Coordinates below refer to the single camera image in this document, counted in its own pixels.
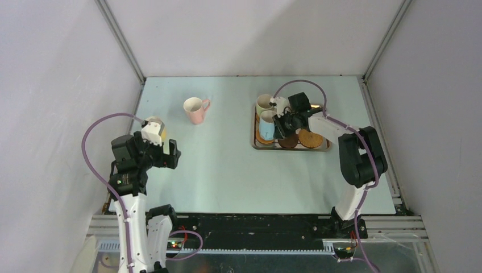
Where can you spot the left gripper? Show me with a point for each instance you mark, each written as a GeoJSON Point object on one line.
{"type": "Point", "coordinates": [163, 159]}

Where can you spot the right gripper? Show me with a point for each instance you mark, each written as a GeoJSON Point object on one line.
{"type": "Point", "coordinates": [282, 125]}

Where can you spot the dark wood coaster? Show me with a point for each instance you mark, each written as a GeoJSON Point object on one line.
{"type": "Point", "coordinates": [289, 142]}

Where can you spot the blue mug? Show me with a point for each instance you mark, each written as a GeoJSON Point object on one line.
{"type": "Point", "coordinates": [266, 125]}

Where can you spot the woven coaster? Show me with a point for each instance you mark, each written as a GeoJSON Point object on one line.
{"type": "Point", "coordinates": [309, 139]}

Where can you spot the green cup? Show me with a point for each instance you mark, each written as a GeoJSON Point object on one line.
{"type": "Point", "coordinates": [263, 104]}

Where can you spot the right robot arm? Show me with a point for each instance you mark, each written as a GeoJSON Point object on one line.
{"type": "Point", "coordinates": [361, 156]}

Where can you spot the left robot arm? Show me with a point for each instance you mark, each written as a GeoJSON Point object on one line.
{"type": "Point", "coordinates": [143, 233]}

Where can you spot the pink cup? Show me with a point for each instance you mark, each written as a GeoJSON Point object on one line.
{"type": "Point", "coordinates": [196, 109]}

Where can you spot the yellow mug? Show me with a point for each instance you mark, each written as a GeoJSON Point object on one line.
{"type": "Point", "coordinates": [159, 124]}

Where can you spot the metal tray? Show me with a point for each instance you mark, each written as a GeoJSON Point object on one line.
{"type": "Point", "coordinates": [325, 146]}

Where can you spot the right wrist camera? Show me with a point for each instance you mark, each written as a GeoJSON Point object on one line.
{"type": "Point", "coordinates": [280, 104]}

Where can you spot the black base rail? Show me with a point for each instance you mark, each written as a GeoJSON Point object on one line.
{"type": "Point", "coordinates": [266, 232]}

